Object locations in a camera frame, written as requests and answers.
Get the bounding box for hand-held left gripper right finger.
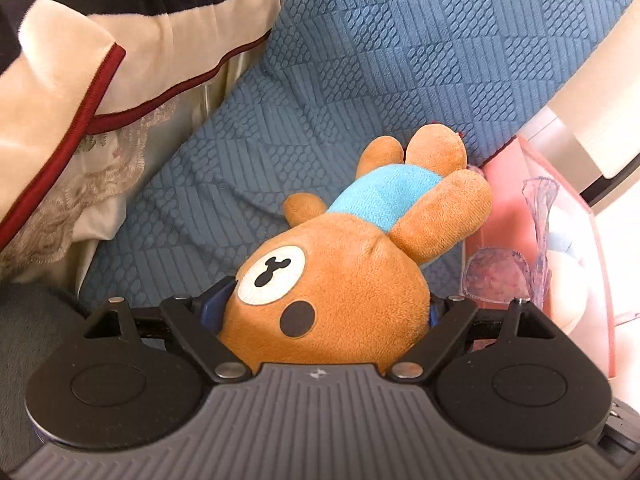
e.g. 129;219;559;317
391;294;561;382

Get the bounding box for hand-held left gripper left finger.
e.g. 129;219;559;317
82;280;253;383

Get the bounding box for brown bear plush toy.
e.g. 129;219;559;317
217;124;494;377

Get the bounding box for cream lace cloth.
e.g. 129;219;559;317
0;50;271;292

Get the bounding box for striped fleece blanket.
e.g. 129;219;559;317
0;0;301;252

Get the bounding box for blue textured sofa cover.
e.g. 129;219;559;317
80;0;636;311

